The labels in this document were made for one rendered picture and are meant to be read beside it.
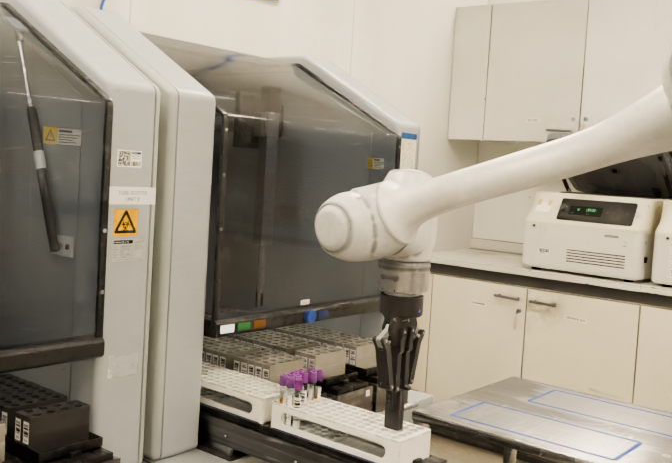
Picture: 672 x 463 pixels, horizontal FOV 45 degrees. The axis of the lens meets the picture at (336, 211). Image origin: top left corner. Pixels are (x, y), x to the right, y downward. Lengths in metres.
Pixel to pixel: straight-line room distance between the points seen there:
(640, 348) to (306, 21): 1.96
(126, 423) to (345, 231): 0.61
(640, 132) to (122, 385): 0.97
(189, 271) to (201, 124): 0.28
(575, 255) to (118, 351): 2.59
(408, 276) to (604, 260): 2.39
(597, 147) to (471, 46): 3.17
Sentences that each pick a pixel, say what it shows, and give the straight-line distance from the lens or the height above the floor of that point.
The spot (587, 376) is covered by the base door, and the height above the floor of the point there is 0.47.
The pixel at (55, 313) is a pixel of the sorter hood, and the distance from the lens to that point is 1.41.
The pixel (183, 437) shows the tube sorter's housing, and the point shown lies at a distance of 1.67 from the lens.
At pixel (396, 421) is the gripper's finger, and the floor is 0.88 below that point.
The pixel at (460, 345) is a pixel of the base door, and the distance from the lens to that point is 4.05.
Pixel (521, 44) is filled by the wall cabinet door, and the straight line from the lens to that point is 4.25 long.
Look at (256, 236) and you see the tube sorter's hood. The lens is 1.68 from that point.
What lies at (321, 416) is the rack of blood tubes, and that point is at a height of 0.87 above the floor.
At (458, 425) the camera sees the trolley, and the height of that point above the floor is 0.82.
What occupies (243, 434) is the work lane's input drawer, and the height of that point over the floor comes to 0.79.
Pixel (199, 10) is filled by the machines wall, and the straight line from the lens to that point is 3.08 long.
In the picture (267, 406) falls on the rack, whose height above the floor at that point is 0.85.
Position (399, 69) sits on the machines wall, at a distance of 4.02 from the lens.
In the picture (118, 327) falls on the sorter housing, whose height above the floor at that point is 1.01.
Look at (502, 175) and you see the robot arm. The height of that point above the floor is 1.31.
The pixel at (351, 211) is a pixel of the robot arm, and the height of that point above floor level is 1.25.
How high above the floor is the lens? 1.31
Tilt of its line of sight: 3 degrees down
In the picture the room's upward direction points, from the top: 3 degrees clockwise
